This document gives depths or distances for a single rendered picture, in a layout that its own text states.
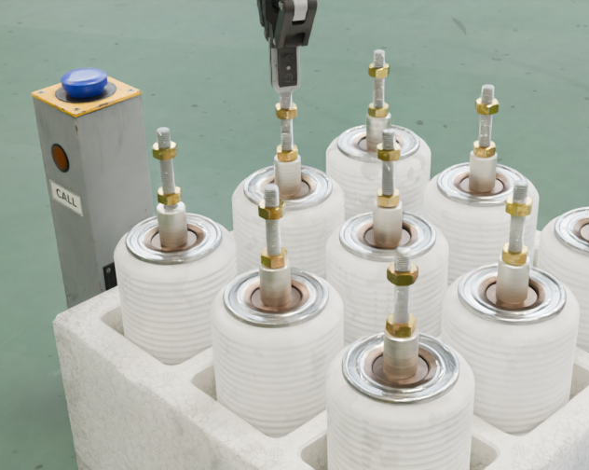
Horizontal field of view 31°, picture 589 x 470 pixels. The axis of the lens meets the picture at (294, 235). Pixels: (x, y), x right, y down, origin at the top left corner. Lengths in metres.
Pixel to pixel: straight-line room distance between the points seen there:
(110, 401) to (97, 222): 0.18
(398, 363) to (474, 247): 0.23
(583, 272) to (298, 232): 0.23
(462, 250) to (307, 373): 0.21
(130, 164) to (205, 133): 0.65
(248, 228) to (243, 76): 0.95
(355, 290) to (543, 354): 0.15
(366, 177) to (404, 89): 0.82
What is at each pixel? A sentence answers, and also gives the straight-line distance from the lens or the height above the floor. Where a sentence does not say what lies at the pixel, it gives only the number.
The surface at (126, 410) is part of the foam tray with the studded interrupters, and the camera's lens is 0.86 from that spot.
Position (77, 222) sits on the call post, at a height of 0.20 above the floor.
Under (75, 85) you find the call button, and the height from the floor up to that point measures 0.33.
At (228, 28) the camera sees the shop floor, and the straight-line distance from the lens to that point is 2.05.
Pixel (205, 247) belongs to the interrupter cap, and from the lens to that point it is 0.82.
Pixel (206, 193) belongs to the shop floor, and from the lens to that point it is 1.45.
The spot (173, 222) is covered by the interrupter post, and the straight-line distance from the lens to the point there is 0.82.
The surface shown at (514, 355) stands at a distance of 0.74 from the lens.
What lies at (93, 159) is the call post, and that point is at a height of 0.27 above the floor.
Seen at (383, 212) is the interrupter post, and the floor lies 0.28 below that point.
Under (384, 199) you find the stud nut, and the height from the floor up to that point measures 0.29.
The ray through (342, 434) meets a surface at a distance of 0.69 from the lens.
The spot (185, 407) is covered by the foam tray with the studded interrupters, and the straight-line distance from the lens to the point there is 0.78.
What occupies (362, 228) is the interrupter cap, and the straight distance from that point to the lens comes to 0.84.
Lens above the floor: 0.67
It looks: 30 degrees down
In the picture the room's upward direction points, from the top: 2 degrees counter-clockwise
